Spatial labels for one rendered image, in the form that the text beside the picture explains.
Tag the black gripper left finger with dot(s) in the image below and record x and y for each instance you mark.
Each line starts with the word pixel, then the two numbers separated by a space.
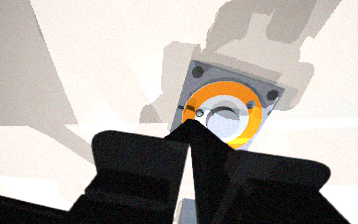
pixel 163 157

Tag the orange round plate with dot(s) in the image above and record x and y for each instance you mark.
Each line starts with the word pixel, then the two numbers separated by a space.
pixel 231 94

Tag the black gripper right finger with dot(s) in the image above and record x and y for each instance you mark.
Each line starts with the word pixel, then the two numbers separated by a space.
pixel 219 171

